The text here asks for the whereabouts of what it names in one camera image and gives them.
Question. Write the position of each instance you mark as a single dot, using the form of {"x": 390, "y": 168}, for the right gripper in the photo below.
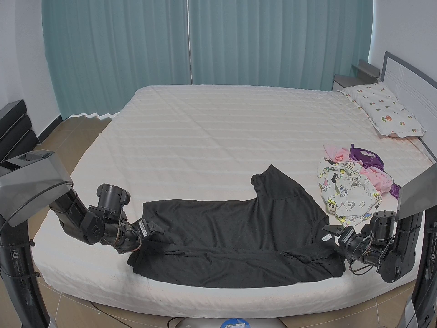
{"x": 353, "y": 248}

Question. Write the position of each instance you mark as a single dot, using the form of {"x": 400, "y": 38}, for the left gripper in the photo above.
{"x": 131, "y": 237}

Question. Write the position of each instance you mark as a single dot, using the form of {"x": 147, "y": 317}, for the black T-shirt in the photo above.
{"x": 222, "y": 224}

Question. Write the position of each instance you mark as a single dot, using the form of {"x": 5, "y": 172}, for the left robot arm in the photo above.
{"x": 30, "y": 176}

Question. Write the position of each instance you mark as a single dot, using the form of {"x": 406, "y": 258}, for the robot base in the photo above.
{"x": 205, "y": 323}

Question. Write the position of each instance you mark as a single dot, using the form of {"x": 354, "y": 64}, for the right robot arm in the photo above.
{"x": 414, "y": 193}

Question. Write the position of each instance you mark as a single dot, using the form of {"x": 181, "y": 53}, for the pile of clothes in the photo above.
{"x": 344, "y": 186}

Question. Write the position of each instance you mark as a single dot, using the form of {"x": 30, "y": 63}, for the bed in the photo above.
{"x": 205, "y": 142}

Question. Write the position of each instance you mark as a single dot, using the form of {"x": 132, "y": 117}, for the white printed pillow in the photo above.
{"x": 382, "y": 108}

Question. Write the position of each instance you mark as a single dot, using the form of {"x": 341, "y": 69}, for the grey bedside table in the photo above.
{"x": 348, "y": 80}

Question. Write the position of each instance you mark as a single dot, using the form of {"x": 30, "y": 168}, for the blue-green curtain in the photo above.
{"x": 280, "y": 32}
{"x": 116, "y": 46}

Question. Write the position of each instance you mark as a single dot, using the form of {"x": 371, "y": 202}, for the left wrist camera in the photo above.
{"x": 150, "y": 227}

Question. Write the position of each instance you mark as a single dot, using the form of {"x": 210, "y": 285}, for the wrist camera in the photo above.
{"x": 150, "y": 227}
{"x": 336, "y": 233}

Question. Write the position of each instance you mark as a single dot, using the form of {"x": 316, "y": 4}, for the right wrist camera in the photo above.
{"x": 336, "y": 233}

